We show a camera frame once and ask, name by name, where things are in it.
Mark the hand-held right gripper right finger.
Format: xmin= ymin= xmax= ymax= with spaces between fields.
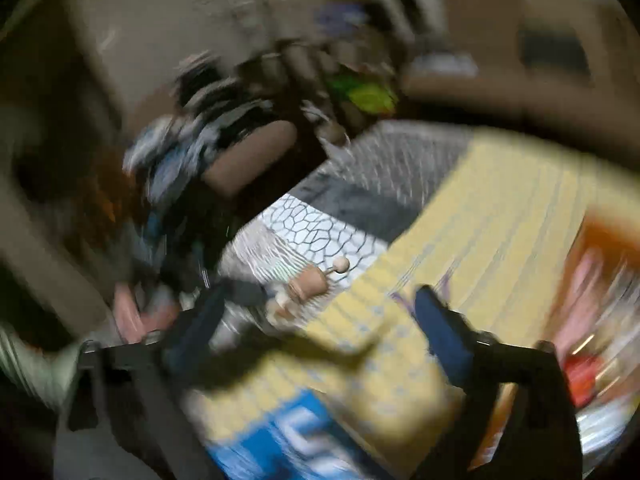
xmin=412 ymin=285 xmax=583 ymax=480

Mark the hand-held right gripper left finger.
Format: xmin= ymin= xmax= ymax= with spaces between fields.
xmin=52 ymin=280 xmax=231 ymax=480

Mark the wooden peg toy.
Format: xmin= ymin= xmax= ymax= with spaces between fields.
xmin=265 ymin=257 xmax=352 ymax=323

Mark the pink cloth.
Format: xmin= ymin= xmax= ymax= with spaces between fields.
xmin=112 ymin=280 xmax=176 ymax=341

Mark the blue printed box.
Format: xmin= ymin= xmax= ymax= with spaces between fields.
xmin=205 ymin=390 xmax=381 ymax=480

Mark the yellow checked tablecloth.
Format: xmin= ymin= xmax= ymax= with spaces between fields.
xmin=185 ymin=127 xmax=640 ymax=480

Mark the red packet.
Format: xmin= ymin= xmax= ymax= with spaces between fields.
xmin=562 ymin=352 xmax=608 ymax=408

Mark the pale green cloth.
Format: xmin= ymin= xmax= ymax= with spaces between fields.
xmin=0 ymin=327 xmax=76 ymax=411

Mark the grey hexagon patterned rug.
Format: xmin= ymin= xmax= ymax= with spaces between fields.
xmin=220 ymin=120 xmax=476 ymax=301

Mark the brown armchair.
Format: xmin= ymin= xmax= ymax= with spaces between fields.
xmin=200 ymin=120 xmax=301 ymax=196

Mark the orange cardboard box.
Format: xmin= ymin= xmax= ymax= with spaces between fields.
xmin=545 ymin=207 xmax=640 ymax=341

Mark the person in patterned shirt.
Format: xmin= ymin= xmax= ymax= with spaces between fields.
xmin=122 ymin=52 xmax=281 ymax=211

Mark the brown sofa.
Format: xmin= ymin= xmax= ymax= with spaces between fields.
xmin=400 ymin=0 xmax=640 ymax=131

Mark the neon green bag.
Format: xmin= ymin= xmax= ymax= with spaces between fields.
xmin=330 ymin=75 xmax=398 ymax=116

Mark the white cloth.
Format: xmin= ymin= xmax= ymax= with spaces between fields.
xmin=407 ymin=52 xmax=478 ymax=78

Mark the black cushion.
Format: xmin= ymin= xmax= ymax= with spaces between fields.
xmin=520 ymin=25 xmax=591 ymax=81

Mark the colourful clutter pile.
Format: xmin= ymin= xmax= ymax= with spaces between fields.
xmin=280 ymin=0 xmax=416 ymax=141

